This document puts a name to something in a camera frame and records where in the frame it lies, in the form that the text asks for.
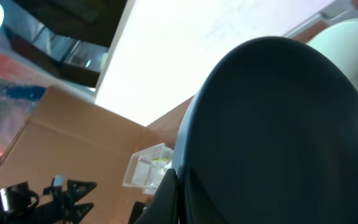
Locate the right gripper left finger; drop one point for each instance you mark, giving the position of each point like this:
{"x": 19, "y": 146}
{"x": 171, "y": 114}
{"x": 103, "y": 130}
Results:
{"x": 164, "y": 206}

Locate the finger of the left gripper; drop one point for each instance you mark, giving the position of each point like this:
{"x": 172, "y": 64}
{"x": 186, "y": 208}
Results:
{"x": 78, "y": 212}
{"x": 76, "y": 189}

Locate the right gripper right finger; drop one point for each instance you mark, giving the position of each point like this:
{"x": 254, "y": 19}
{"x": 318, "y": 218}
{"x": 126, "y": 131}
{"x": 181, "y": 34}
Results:
{"x": 199, "y": 208}

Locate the yellow green snack wrapper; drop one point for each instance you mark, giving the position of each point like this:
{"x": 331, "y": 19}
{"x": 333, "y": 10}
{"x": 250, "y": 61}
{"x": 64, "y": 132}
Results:
{"x": 160, "y": 159}

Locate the dark blue plate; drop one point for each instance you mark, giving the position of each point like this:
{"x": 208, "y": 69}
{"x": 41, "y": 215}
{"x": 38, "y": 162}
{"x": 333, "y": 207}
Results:
{"x": 273, "y": 136}

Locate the mint green bowl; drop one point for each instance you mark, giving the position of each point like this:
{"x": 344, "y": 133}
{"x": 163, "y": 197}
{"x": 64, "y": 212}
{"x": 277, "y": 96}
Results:
{"x": 339, "y": 43}

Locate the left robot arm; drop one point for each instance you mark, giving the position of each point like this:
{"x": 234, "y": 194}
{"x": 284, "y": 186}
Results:
{"x": 20, "y": 205}

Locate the clear plastic waste bin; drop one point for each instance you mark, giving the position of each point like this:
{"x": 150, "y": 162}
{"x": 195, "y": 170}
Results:
{"x": 144, "y": 174}

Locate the grey dishwasher rack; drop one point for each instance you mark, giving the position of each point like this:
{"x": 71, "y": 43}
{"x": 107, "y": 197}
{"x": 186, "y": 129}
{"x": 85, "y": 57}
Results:
{"x": 334, "y": 13}

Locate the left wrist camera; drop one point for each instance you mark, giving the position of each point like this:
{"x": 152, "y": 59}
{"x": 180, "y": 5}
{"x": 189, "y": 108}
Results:
{"x": 58, "y": 181}

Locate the brown cardboard box wall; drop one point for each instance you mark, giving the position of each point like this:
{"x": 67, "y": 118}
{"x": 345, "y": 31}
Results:
{"x": 68, "y": 136}

